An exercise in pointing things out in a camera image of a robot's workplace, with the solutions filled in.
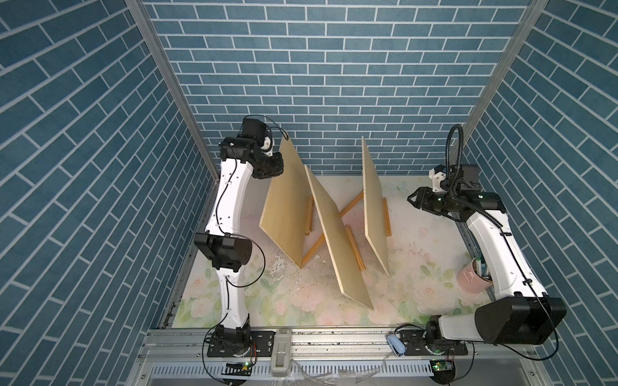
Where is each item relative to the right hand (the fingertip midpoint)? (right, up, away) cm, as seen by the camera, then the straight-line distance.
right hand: (416, 200), depth 79 cm
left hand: (-43, +10, +2) cm, 44 cm away
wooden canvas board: (-45, -7, +4) cm, 46 cm away
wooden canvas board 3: (-10, -13, +17) cm, 23 cm away
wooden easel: (-4, -9, +21) cm, 23 cm away
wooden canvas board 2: (-23, -20, +10) cm, 32 cm away
